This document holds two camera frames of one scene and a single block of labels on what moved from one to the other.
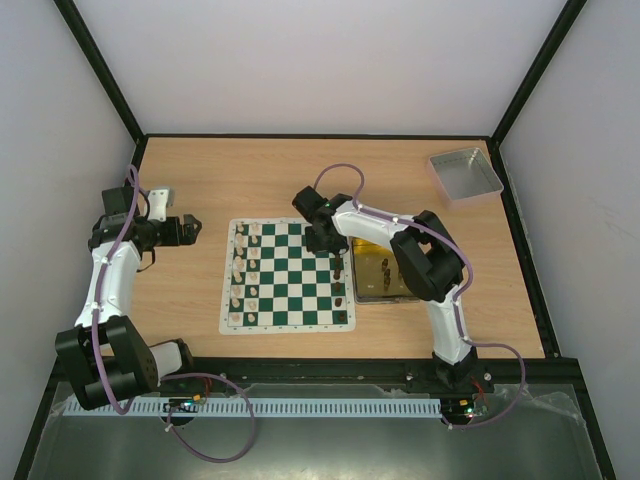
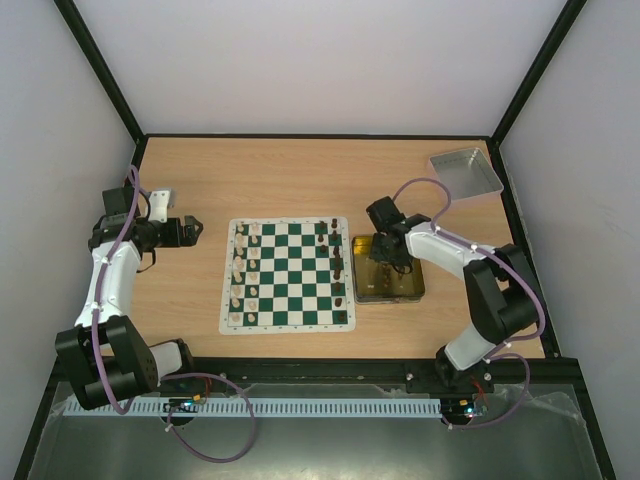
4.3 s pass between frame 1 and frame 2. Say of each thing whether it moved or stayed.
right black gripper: moved
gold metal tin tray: stayed
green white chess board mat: stayed
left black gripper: stayed
